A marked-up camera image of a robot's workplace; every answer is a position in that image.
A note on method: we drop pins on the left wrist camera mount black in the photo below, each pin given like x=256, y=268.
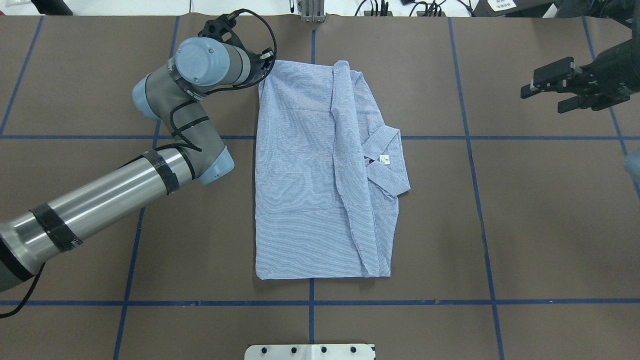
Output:
x=221, y=29

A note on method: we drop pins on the white central pedestal column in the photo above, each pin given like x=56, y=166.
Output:
x=335, y=351

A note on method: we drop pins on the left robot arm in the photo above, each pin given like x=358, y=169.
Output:
x=171, y=95

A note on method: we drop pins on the light blue striped shirt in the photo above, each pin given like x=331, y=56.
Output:
x=328, y=175

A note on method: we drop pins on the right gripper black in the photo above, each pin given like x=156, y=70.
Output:
x=611, y=70

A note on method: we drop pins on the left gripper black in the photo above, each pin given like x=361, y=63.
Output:
x=258, y=70

